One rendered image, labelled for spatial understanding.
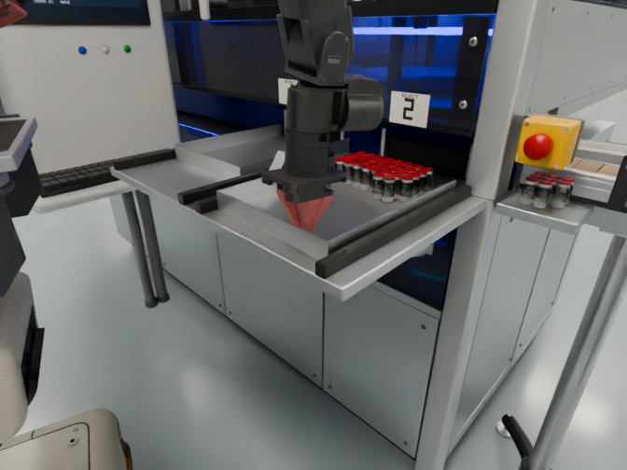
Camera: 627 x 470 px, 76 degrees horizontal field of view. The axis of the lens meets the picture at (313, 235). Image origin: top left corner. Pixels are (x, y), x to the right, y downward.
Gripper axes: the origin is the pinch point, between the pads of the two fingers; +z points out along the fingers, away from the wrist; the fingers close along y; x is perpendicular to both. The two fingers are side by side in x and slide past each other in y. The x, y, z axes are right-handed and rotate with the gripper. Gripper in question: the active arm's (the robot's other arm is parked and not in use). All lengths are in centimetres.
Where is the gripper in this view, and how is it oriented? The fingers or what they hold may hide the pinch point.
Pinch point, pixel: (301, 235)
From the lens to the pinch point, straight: 57.2
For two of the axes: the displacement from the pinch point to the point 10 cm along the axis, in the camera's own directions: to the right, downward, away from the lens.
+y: 7.0, -2.4, 6.7
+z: -0.7, 9.2, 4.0
